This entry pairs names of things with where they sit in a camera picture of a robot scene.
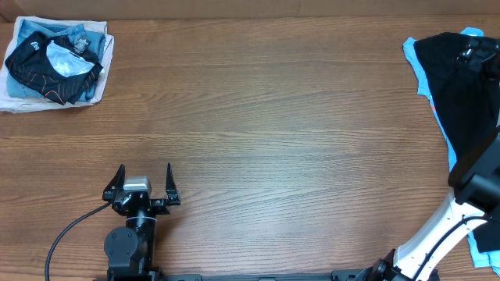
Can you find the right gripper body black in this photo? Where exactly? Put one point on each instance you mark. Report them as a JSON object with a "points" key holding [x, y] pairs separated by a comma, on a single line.
{"points": [[482, 58]]}

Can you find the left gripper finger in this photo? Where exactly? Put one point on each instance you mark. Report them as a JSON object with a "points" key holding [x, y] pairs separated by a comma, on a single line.
{"points": [[171, 188], [117, 181]]}

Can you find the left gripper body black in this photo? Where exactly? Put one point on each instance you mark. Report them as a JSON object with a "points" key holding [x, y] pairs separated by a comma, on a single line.
{"points": [[158, 208]]}

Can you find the black t-shirt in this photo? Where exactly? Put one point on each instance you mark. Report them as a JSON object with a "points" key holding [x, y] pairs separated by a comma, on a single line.
{"points": [[468, 106]]}

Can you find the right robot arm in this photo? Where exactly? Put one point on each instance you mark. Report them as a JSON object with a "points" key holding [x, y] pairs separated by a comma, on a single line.
{"points": [[417, 258]]}

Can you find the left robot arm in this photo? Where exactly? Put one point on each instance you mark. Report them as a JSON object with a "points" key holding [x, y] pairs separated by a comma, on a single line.
{"points": [[130, 248]]}

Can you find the folded black patterned shirt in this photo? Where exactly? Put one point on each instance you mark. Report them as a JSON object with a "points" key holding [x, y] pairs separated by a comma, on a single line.
{"points": [[53, 67]]}

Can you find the folded beige cloth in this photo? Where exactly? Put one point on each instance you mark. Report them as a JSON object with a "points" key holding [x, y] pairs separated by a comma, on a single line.
{"points": [[89, 98]]}

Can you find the folded blue jeans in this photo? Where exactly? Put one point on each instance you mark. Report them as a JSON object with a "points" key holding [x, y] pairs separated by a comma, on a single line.
{"points": [[95, 37]]}

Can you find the light blue t-shirt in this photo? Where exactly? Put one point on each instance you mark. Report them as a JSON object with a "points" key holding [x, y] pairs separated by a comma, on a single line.
{"points": [[427, 88]]}

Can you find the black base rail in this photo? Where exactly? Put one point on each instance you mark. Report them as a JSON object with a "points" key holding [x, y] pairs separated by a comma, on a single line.
{"points": [[336, 275]]}

